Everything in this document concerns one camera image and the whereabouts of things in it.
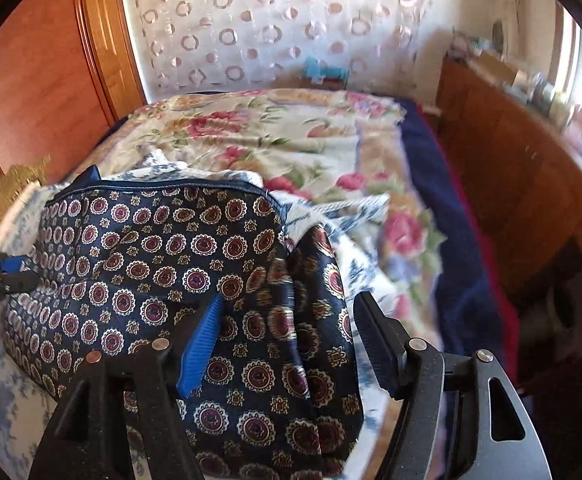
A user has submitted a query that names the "brown patterned blanket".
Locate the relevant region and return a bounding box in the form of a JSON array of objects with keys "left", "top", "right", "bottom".
[{"left": 0, "top": 156, "right": 52, "bottom": 246}]

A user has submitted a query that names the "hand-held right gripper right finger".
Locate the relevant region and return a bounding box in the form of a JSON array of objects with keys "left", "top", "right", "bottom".
[{"left": 352, "top": 291, "right": 554, "bottom": 480}]

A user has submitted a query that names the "navy blue blanket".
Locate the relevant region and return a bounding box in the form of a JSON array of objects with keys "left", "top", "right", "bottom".
[{"left": 398, "top": 100, "right": 516, "bottom": 391}]

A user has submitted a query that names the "navy medallion-patterned shirt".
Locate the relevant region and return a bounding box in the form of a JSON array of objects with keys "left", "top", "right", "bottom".
[{"left": 5, "top": 176, "right": 368, "bottom": 480}]

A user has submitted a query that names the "white window curtain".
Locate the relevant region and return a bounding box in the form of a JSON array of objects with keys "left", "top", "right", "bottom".
[{"left": 491, "top": 0, "right": 562, "bottom": 76}]

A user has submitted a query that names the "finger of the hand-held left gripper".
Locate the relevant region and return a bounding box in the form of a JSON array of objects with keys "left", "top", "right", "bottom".
[
  {"left": 0, "top": 254, "right": 32, "bottom": 278},
  {"left": 0, "top": 271, "right": 40, "bottom": 301}
]

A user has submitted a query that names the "long wooden cabinet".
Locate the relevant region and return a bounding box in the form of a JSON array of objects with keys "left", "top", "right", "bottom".
[{"left": 436, "top": 55, "right": 582, "bottom": 321}]

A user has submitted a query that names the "wooden slatted wardrobe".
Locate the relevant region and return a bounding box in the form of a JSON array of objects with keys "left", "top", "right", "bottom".
[{"left": 0, "top": 0, "right": 146, "bottom": 196}]

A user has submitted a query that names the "blue floral sheet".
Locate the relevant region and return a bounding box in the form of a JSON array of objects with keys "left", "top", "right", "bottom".
[{"left": 0, "top": 150, "right": 392, "bottom": 480}]

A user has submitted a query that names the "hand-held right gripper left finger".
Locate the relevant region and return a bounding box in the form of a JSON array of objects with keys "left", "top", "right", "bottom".
[{"left": 28, "top": 294, "right": 226, "bottom": 480}]

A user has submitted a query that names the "cardboard box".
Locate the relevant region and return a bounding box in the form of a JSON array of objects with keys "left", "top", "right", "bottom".
[{"left": 476, "top": 50, "right": 516, "bottom": 83}]

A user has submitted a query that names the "sheer circle-patterned curtain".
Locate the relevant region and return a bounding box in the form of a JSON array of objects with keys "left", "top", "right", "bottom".
[{"left": 118, "top": 0, "right": 442, "bottom": 98}]

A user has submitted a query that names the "small blue box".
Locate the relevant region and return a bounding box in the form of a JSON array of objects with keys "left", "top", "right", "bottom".
[{"left": 303, "top": 56, "right": 349, "bottom": 83}]

